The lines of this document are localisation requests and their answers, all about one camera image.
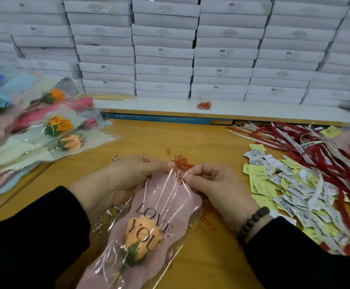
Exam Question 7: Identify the person's left hand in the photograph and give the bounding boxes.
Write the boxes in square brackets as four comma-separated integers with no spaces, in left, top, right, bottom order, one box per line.
[67,155,171,225]

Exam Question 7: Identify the person's right hand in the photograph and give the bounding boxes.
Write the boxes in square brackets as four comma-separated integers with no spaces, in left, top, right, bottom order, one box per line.
[183,163,261,234]

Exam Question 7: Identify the pink flower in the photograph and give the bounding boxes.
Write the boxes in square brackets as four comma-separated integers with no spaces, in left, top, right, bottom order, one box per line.
[75,167,203,289]

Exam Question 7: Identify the pile of yellow white tags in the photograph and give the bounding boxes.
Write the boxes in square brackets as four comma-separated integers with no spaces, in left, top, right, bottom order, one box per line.
[242,125,350,247]

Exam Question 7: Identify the pile of red ribbons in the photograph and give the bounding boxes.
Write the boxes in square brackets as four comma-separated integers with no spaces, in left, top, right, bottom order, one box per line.
[229,122,350,258]

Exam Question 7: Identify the pile of flowers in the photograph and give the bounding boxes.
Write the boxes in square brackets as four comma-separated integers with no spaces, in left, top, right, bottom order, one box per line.
[0,55,118,205]

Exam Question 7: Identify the person's left forearm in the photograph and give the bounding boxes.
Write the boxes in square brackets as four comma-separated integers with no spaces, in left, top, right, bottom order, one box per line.
[0,186,93,289]

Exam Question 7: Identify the person's right forearm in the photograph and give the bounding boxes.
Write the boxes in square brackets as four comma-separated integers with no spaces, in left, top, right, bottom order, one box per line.
[242,216,350,289]

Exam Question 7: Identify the pile of silver twist ties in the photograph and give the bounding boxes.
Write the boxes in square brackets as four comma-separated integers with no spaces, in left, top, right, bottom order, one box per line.
[91,155,135,234]

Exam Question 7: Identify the pile of orange paper clips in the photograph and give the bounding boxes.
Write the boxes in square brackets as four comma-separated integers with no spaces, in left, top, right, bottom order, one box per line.
[166,149,217,231]

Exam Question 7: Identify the wooden sticks bundle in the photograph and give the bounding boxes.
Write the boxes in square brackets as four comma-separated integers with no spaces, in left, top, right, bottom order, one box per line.
[91,94,136,100]

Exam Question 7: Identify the small bag of red clips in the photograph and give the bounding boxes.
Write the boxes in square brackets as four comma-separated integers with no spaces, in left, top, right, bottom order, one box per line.
[196,96,213,111]

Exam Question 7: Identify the long white board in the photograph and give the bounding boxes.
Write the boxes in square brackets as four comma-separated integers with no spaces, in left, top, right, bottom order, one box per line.
[96,96,350,127]

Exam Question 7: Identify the black bead bracelet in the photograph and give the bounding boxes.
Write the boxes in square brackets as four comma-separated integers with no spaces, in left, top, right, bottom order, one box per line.
[236,206,271,244]

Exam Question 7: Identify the wall of stacked white boxes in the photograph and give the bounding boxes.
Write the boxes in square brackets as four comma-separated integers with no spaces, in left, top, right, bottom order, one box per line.
[0,0,350,112]

